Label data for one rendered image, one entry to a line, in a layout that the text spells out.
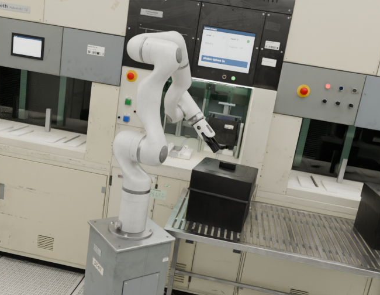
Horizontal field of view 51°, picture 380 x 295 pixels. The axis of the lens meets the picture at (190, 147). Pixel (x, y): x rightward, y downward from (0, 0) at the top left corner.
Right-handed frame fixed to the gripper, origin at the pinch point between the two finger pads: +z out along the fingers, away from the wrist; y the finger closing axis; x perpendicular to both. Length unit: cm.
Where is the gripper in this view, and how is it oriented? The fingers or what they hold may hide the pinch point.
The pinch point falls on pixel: (215, 147)
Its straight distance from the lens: 195.0
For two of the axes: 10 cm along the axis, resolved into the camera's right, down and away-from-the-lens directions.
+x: -7.8, 5.3, 3.3
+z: 5.7, 8.2, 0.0
